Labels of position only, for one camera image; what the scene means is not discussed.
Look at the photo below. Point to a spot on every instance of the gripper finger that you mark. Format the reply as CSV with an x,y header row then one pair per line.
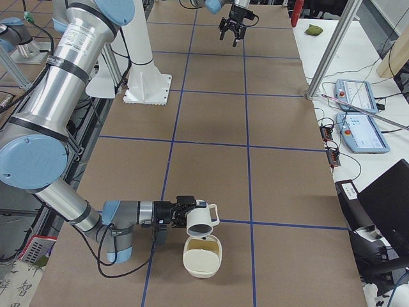
x,y
239,32
224,26
179,223
185,208

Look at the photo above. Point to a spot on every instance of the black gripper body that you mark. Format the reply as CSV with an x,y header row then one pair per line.
x,y
236,14
162,210

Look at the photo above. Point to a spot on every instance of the white mug with handle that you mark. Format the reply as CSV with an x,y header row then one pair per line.
x,y
199,220

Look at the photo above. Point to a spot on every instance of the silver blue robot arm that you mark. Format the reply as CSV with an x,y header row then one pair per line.
x,y
33,153
215,6

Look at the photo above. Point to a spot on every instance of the cream lidded bin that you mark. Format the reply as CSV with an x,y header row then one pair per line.
x,y
202,256

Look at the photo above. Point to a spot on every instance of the red cylinder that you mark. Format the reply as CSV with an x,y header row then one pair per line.
x,y
295,15

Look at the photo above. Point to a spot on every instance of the green pouch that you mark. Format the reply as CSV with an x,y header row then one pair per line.
x,y
313,30

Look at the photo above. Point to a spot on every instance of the white red basket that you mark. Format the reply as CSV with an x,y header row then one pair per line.
x,y
37,247

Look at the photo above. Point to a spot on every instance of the far blue teach pendant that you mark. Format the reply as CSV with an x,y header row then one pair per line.
x,y
356,93

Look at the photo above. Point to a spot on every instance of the blue teach pendant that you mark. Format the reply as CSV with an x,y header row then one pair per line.
x,y
356,93
360,133

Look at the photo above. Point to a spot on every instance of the near blue teach pendant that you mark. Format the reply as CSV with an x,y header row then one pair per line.
x,y
360,133

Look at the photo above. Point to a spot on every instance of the black label box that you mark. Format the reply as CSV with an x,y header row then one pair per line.
x,y
354,213

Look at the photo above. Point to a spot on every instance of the black monitor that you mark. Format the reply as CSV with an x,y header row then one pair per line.
x,y
386,202

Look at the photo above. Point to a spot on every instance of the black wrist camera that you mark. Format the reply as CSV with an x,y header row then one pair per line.
x,y
186,200

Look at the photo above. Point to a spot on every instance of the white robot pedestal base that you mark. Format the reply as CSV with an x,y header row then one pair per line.
x,y
146,84

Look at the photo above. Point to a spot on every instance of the aluminium frame post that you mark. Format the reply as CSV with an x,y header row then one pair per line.
x,y
337,37

